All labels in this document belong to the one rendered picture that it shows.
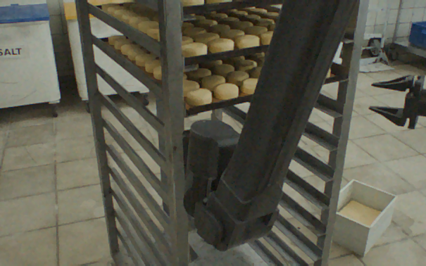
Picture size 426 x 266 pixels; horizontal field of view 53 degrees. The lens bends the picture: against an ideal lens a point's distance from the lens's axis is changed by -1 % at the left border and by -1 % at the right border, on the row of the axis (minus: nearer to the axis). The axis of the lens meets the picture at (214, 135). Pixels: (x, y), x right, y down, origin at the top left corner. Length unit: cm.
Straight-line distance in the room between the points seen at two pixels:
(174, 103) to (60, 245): 137
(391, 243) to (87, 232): 136
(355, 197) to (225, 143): 172
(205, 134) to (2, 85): 271
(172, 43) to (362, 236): 138
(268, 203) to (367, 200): 170
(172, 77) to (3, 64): 244
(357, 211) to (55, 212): 144
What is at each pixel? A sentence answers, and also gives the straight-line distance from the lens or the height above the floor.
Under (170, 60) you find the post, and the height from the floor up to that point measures 106.
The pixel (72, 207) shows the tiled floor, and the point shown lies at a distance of 227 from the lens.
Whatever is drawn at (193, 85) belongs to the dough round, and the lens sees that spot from 90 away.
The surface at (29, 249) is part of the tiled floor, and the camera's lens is 208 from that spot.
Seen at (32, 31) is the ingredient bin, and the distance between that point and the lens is 308.
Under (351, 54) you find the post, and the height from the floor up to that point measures 101.
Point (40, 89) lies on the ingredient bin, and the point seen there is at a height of 23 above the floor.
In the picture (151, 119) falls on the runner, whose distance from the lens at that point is 99.
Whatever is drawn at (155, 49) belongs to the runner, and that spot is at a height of 105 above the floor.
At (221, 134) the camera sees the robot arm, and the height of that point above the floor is 104.
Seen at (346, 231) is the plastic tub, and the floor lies 9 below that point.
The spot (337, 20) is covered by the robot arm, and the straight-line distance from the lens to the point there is 40.
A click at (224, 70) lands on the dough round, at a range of 99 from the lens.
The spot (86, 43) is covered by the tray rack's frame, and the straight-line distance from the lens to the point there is 135.
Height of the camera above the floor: 128
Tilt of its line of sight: 27 degrees down
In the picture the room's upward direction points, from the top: straight up
